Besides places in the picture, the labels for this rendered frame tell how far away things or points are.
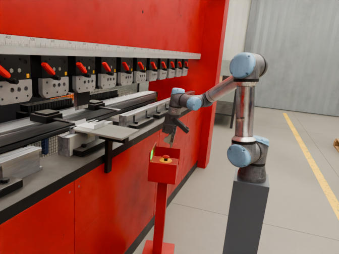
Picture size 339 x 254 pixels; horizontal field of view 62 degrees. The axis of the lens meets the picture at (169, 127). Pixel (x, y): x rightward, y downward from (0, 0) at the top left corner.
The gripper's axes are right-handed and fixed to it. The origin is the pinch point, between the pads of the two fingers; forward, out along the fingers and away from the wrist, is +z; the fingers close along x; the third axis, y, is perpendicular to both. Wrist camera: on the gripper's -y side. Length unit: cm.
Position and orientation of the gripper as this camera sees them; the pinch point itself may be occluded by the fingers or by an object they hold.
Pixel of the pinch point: (171, 146)
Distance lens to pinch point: 172.0
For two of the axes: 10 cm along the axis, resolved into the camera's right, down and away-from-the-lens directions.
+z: -1.7, 9.5, 2.6
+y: -9.8, -1.9, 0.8
